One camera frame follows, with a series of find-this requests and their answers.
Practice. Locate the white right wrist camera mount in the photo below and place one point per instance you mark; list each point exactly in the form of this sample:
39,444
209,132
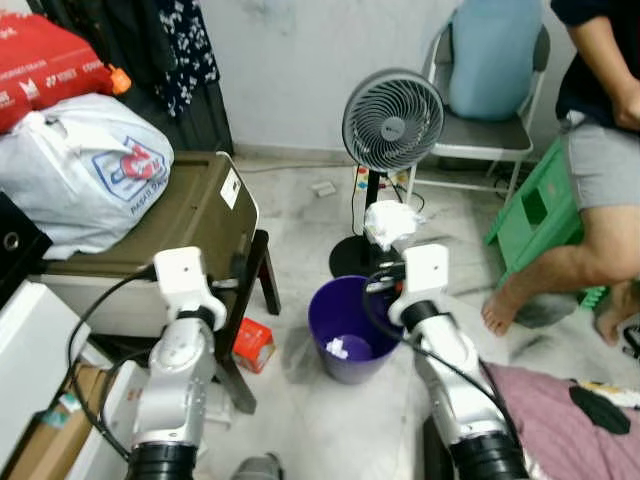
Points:
425,268

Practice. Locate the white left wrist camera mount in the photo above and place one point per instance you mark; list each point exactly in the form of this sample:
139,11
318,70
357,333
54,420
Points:
180,272

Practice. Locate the orange bag tag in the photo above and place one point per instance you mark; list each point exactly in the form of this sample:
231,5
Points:
120,80

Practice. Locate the brown wooden side table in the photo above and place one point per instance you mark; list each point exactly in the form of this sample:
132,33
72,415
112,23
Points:
190,215

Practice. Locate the small orange carton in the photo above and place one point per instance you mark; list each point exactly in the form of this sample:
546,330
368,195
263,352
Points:
252,345

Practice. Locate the dark hanging clothes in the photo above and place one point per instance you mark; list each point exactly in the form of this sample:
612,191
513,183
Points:
205,135

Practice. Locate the dark floral garment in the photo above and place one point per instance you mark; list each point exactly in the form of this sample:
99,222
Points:
185,50

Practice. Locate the pink printed blanket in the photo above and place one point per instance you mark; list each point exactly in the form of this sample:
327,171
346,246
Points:
560,440

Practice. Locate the brown cardboard box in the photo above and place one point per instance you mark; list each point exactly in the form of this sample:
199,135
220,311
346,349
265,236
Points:
45,450

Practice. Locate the light blue cushion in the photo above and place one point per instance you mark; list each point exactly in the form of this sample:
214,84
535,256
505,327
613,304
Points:
495,60

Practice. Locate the red sports bag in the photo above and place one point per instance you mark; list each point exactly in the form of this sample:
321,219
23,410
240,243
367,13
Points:
40,70

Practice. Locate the person in grey shorts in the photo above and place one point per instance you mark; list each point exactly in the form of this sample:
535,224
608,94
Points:
600,170

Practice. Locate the purple waste bin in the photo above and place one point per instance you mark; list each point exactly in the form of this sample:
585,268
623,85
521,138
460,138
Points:
330,370

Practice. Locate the white paper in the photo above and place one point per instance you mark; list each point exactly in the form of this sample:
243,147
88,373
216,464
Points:
390,222

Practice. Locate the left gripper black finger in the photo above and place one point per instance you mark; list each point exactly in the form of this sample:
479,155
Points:
241,272

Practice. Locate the person's bare forearm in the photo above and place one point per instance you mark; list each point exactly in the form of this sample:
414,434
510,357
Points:
600,55

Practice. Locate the person's hand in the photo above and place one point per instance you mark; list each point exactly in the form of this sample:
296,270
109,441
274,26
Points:
630,108

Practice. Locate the black box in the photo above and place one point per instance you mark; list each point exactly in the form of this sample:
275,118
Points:
20,250

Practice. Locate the white power strip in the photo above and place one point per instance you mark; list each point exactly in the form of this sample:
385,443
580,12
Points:
398,180

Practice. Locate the grey folding chair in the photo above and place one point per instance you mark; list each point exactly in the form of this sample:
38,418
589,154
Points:
480,135

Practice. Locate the small white paper scrap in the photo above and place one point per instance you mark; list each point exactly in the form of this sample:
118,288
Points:
350,349

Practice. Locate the grey standing fan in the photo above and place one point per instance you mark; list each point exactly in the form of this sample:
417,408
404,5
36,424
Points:
392,122

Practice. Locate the small white floor scrap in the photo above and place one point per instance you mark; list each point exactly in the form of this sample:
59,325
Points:
323,188

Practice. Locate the white printed plastic bag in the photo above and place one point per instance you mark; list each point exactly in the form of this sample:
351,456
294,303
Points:
60,180

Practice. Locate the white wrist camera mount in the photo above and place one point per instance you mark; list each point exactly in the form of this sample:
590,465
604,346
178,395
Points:
180,272
425,268

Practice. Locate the white cabinet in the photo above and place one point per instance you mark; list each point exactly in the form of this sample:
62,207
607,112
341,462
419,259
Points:
35,350

